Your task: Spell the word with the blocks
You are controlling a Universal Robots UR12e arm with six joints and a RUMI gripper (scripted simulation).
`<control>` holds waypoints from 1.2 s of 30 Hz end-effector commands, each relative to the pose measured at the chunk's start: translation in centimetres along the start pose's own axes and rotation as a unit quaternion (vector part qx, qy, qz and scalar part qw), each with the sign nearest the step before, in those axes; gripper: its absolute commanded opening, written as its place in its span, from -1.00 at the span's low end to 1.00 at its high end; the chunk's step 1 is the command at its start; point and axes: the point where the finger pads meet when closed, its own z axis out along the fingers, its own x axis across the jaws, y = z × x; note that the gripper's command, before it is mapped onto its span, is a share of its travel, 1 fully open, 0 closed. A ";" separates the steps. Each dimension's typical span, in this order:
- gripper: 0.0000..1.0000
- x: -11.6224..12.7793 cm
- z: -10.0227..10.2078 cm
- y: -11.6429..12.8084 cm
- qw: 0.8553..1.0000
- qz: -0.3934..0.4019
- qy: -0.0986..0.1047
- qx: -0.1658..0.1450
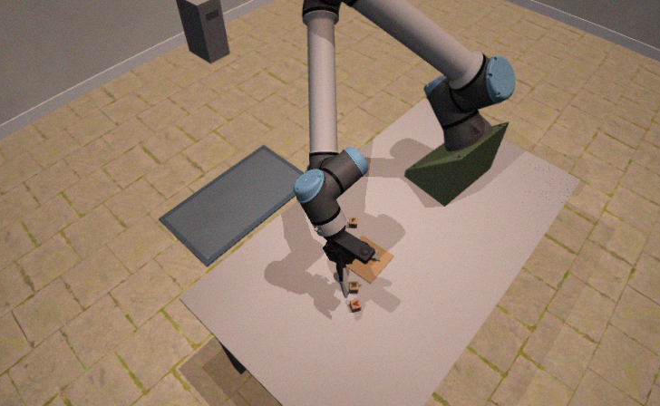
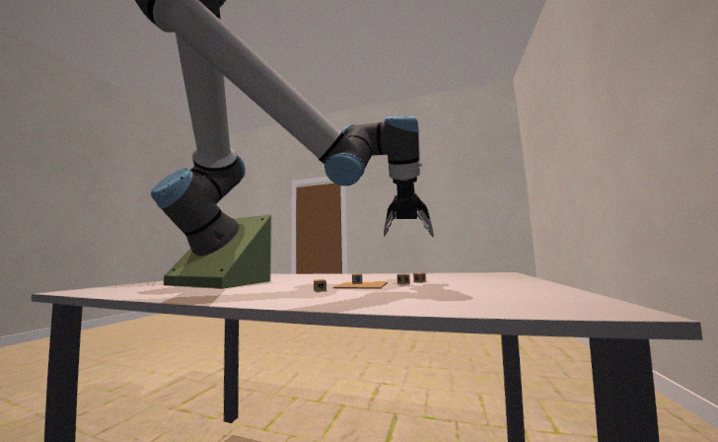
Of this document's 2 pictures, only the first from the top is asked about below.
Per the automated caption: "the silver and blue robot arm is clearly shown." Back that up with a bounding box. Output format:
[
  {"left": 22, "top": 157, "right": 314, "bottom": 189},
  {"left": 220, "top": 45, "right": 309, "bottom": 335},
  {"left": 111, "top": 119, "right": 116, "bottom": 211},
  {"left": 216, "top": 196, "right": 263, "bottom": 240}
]
[{"left": 293, "top": 0, "right": 515, "bottom": 237}]

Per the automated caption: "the tan flat mat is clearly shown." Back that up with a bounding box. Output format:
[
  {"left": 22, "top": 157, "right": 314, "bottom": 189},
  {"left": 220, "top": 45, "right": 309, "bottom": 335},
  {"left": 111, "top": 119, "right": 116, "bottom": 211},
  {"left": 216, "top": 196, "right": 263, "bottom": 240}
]
[{"left": 346, "top": 236, "right": 394, "bottom": 284}]

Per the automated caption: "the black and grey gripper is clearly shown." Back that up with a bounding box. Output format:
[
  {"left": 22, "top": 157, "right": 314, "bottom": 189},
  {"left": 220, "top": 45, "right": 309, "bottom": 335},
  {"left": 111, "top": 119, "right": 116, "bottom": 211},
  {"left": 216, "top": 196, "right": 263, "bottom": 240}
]
[{"left": 323, "top": 226, "right": 355, "bottom": 298}]

